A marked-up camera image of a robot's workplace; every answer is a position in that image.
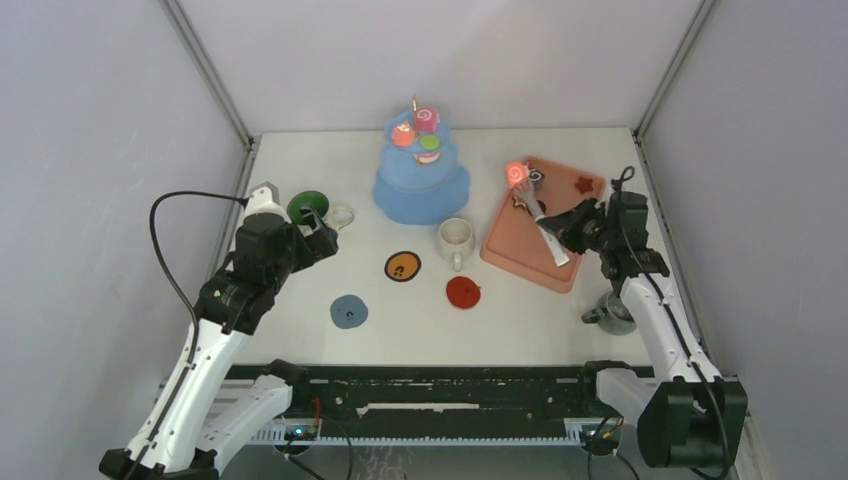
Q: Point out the green-lined floral cream mug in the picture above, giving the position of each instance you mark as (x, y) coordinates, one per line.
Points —
(316, 206)

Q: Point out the pink frosted donut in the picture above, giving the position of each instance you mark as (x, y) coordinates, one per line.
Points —
(428, 157)

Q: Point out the white speckled mug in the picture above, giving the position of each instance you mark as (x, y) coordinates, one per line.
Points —
(456, 242)

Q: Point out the light pink swirl roll cake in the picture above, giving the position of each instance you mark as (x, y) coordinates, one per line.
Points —
(516, 174)

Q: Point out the star-shaped brown cookie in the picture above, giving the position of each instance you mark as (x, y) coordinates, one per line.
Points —
(519, 202)

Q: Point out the dark brown star cookie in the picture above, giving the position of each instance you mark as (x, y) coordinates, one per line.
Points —
(584, 185)

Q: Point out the blue three-tier cake stand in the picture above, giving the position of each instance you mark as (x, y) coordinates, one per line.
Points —
(409, 193)

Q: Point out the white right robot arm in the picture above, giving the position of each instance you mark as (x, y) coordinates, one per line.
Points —
(693, 418)

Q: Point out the aluminium frame post left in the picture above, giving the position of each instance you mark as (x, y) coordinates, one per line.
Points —
(190, 38)

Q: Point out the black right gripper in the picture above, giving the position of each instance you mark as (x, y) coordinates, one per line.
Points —
(564, 225)

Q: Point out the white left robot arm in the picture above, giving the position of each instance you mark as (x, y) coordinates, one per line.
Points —
(177, 440)

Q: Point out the green macaron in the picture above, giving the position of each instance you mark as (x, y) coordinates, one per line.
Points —
(430, 142)

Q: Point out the aluminium frame post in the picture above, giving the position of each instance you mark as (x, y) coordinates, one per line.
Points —
(701, 16)
(190, 38)

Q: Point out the magenta swirl roll cake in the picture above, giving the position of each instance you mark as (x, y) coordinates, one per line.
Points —
(426, 121)

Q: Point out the grey speckled mug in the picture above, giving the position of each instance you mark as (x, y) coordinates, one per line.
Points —
(610, 315)

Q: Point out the aluminium frame post right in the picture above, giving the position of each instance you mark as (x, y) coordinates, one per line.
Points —
(701, 16)

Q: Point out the orange black-rimmed coaster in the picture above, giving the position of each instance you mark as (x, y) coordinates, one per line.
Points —
(402, 266)

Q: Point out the red apple-shaped coaster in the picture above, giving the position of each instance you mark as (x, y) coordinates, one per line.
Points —
(462, 292)

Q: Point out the blue-grey round coaster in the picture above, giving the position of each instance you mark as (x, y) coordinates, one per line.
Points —
(348, 312)

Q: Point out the dark chocolate swirl roll cake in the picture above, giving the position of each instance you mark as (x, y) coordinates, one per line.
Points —
(536, 177)

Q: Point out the pink rectangular tray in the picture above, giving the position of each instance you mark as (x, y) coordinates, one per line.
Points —
(515, 244)

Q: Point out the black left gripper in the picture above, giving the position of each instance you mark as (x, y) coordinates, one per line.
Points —
(316, 246)

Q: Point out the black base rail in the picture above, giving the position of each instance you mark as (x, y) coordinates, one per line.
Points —
(426, 405)

